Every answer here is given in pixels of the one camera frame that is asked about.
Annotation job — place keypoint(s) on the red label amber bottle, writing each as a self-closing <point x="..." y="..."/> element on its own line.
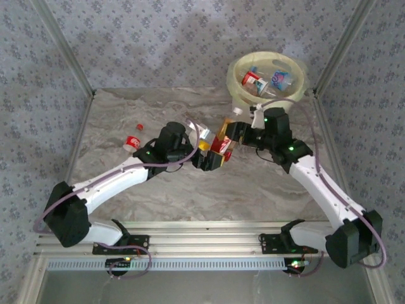
<point x="218" y="144"/>

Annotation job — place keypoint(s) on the purple blue label clear bottle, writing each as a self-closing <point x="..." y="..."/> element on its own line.
<point x="278" y="79"/>

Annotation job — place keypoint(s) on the small blue label bottle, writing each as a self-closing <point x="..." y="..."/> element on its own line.
<point x="253" y="68"/>

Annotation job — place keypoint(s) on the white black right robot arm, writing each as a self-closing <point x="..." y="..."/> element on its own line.
<point x="319" y="187"/>

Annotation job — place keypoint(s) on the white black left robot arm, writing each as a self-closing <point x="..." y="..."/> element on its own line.
<point x="107" y="180"/>

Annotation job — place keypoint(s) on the cream plastic bin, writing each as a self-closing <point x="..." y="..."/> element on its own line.
<point x="237" y="95"/>

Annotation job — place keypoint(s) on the loose red bottle cap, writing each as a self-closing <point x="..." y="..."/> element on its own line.
<point x="139" y="127"/>

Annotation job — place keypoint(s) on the small red label bottle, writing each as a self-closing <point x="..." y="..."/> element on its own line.
<point x="132" y="142"/>

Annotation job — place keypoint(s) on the small controller board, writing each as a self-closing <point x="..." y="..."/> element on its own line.
<point x="295" y="264"/>
<point x="118" y="263"/>

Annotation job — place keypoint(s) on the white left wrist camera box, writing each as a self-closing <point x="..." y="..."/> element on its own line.
<point x="204" y="131"/>

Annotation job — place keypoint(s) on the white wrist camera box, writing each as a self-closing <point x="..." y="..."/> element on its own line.
<point x="204" y="131"/>
<point x="257" y="118"/>

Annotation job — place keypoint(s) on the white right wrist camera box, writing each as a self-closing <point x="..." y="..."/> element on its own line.
<point x="257" y="118"/>

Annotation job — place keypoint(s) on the aluminium frame rail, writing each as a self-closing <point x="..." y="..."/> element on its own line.
<point x="205" y="240"/>

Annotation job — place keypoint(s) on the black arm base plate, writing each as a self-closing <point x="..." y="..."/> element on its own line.
<point x="265" y="242"/>
<point x="144" y="240"/>

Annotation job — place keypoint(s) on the aluminium frame post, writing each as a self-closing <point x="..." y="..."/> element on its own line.
<point x="342" y="47"/>
<point x="66" y="47"/>

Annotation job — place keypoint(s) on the aluminium frame leg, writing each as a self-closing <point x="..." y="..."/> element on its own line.
<point x="30" y="294"/>
<point x="378" y="294"/>

